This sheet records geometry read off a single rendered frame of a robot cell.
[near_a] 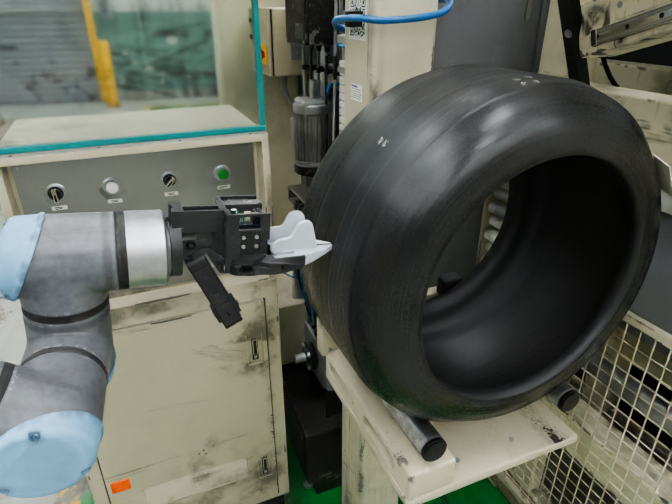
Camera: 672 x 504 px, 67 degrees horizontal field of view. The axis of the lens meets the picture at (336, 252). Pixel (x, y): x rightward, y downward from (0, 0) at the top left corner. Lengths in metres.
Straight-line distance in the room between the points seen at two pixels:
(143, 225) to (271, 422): 1.08
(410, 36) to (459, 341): 0.59
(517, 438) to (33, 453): 0.80
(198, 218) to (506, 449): 0.70
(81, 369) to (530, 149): 0.56
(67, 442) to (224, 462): 1.14
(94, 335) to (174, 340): 0.71
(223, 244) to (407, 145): 0.26
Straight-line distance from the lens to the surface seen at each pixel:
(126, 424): 1.48
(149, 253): 0.59
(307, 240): 0.65
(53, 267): 0.59
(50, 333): 0.64
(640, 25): 1.04
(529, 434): 1.07
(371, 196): 0.63
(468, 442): 1.03
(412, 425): 0.88
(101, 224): 0.60
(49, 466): 0.55
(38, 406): 0.55
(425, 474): 0.89
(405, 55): 0.97
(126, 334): 1.31
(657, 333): 1.09
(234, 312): 0.67
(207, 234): 0.62
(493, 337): 1.08
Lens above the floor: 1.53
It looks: 26 degrees down
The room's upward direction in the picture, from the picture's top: straight up
